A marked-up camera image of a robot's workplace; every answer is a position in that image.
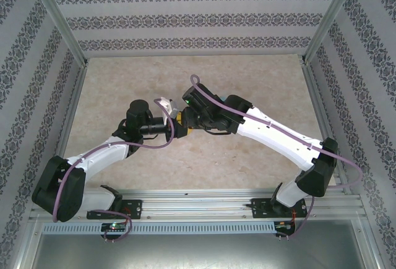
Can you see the controller circuit board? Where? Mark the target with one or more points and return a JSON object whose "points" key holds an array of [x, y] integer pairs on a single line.
{"points": [[113, 226], [283, 225]]}

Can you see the right controller circuit board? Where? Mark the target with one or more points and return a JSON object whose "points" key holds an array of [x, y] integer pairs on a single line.
{"points": [[283, 225]]}

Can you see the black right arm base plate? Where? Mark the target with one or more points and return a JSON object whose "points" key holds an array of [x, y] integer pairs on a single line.
{"points": [[260, 208]]}

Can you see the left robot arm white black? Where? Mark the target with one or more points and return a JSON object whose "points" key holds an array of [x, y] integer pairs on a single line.
{"points": [[102, 154]]}

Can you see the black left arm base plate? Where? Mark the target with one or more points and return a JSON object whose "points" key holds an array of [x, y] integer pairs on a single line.
{"points": [[134, 208]]}

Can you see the aluminium side rail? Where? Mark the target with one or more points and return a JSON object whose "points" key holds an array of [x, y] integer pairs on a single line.
{"points": [[321, 120], [66, 126]]}

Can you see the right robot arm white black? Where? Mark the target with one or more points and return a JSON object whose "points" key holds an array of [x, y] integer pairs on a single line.
{"points": [[278, 136]]}

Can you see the aluminium mounting rail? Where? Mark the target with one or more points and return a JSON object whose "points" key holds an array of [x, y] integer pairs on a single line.
{"points": [[198, 204]]}

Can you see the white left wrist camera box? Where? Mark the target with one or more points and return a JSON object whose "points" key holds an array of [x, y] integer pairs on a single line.
{"points": [[167, 105]]}

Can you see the steel sheet shelf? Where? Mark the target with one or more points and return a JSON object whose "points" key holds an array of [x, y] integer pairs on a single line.
{"points": [[198, 250]]}

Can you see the aluminium frame post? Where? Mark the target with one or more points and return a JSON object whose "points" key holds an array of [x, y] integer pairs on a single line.
{"points": [[58, 18], [331, 18]]}

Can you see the left controller circuit board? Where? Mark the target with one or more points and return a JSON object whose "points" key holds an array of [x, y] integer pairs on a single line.
{"points": [[113, 226]]}

